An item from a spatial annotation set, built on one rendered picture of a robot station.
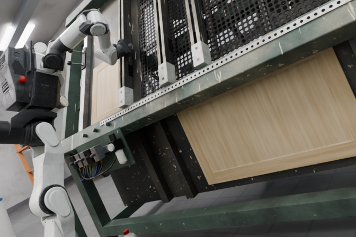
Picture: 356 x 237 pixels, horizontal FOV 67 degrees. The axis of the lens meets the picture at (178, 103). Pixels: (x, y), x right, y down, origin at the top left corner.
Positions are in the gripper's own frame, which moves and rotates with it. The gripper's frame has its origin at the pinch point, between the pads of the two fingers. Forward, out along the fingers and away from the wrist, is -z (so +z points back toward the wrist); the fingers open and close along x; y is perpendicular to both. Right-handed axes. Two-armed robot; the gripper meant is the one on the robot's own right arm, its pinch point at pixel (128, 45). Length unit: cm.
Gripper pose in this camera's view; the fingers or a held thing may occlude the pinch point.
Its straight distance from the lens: 183.2
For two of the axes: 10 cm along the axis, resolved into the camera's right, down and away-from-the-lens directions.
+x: -5.3, -8.2, -2.0
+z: -4.1, 4.5, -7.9
